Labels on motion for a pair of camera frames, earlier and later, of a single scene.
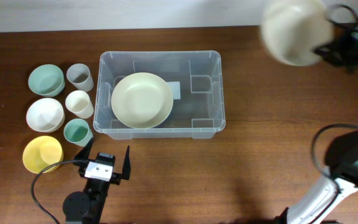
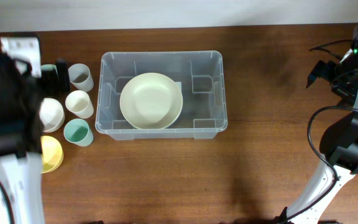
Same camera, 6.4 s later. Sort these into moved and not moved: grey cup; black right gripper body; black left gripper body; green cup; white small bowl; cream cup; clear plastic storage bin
Moved: black left gripper body; black right gripper body; white small bowl
Not moved: cream cup; clear plastic storage bin; green cup; grey cup
